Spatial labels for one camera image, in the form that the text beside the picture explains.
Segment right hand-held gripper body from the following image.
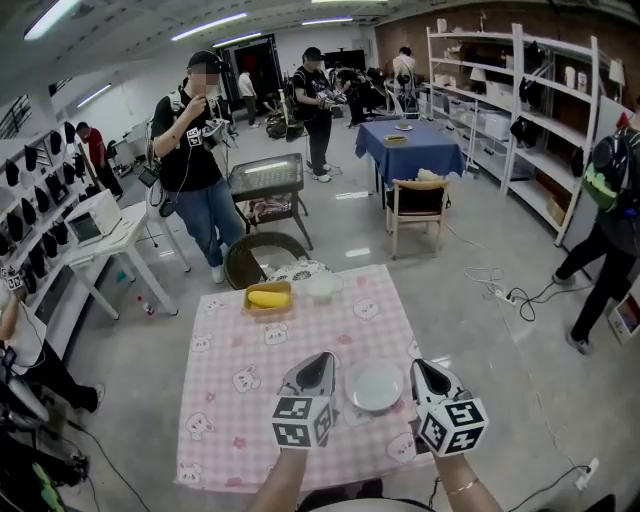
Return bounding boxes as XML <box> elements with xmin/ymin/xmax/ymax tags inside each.
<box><xmin>414</xmin><ymin>394</ymin><xmax>490</xmax><ymax>458</ymax></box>

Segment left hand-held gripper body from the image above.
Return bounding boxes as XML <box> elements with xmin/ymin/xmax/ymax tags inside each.
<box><xmin>270</xmin><ymin>392</ymin><xmax>336</xmax><ymax>452</ymax></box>

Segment person's left forearm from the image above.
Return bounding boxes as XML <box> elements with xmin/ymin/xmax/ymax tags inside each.
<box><xmin>244</xmin><ymin>447</ymin><xmax>307</xmax><ymax>512</ymax></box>

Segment person's right forearm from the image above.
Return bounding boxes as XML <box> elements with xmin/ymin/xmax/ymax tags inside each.
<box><xmin>430</xmin><ymin>452</ymin><xmax>504</xmax><ymax>512</ymax></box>

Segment pink checked tablecloth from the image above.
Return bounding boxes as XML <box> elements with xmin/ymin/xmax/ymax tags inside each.
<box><xmin>174</xmin><ymin>263</ymin><xmax>436</xmax><ymax>494</ymax></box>

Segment tan rectangular basket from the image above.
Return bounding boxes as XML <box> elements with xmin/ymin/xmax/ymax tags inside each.
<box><xmin>243</xmin><ymin>280</ymin><xmax>295</xmax><ymax>321</ymax></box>

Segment person's black trousers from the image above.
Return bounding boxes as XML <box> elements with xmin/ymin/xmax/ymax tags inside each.
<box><xmin>298</xmin><ymin>477</ymin><xmax>437</xmax><ymax>511</ymax></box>

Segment yellow corn cob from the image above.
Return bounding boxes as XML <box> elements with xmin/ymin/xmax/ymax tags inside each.
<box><xmin>247</xmin><ymin>290</ymin><xmax>291</xmax><ymax>309</ymax></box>

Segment white bowl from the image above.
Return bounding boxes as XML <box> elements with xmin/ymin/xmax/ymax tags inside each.
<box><xmin>305</xmin><ymin>272</ymin><xmax>345</xmax><ymax>303</ymax></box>

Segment person's white shirt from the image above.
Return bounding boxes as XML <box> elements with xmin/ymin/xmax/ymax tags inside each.
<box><xmin>307</xmin><ymin>497</ymin><xmax>426</xmax><ymax>512</ymax></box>

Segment floral seat cushion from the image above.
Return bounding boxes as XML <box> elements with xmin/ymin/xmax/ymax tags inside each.
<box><xmin>267</xmin><ymin>258</ymin><xmax>334</xmax><ymax>284</ymax></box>

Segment dark wicker chair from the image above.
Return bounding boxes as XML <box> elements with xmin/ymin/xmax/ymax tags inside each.
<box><xmin>223</xmin><ymin>231</ymin><xmax>312</xmax><ymax>291</ymax></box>

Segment pink patterned cloth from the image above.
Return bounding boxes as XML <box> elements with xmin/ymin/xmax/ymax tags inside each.
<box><xmin>247</xmin><ymin>195</ymin><xmax>294</xmax><ymax>221</ymax></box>

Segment wooden chair with black cushion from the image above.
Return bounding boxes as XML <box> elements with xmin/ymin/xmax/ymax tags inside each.
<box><xmin>384</xmin><ymin>178</ymin><xmax>451</xmax><ymax>261</ymax></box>

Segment white box orange inside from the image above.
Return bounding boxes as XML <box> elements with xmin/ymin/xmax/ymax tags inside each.
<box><xmin>606</xmin><ymin>292</ymin><xmax>640</xmax><ymax>345</ymax></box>

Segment glass-top wicker table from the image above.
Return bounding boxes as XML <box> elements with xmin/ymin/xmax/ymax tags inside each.
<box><xmin>227</xmin><ymin>152</ymin><xmax>315</xmax><ymax>251</ymax></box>

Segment white table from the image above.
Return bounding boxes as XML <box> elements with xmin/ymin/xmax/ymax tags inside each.
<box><xmin>67</xmin><ymin>201</ymin><xmax>192</xmax><ymax>321</ymax></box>

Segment table with blue tablecloth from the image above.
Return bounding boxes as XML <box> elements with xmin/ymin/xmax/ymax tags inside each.
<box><xmin>354</xmin><ymin>118</ymin><xmax>466</xmax><ymax>196</ymax></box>

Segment black green shell backpack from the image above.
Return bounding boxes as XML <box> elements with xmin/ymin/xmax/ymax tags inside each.
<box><xmin>0</xmin><ymin>434</ymin><xmax>94</xmax><ymax>512</ymax></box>
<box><xmin>581</xmin><ymin>130</ymin><xmax>640</xmax><ymax>214</ymax></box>

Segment white toaster oven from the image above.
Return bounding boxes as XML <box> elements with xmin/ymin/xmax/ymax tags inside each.
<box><xmin>64</xmin><ymin>188</ymin><xmax>124</xmax><ymax>247</ymax></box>

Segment white shelf unit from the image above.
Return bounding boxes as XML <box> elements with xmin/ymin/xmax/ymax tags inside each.
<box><xmin>0</xmin><ymin>119</ymin><xmax>109</xmax><ymax>361</ymax></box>

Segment white storage rack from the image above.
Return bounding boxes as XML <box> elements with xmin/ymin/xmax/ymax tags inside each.
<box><xmin>424</xmin><ymin>22</ymin><xmax>629</xmax><ymax>247</ymax></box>

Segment row of black bags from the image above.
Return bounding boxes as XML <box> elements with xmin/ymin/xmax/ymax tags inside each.
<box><xmin>0</xmin><ymin>121</ymin><xmax>101</xmax><ymax>296</ymax></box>

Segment black television screen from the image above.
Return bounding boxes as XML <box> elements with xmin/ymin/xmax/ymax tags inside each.
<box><xmin>323</xmin><ymin>48</ymin><xmax>367</xmax><ymax>70</ymax></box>

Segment black stair railing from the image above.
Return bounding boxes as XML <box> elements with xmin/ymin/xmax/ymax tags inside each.
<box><xmin>0</xmin><ymin>94</ymin><xmax>34</xmax><ymax>141</ymax></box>

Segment gold bracelet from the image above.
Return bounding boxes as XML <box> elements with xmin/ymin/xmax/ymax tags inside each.
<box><xmin>444</xmin><ymin>477</ymin><xmax>481</xmax><ymax>497</ymax></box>

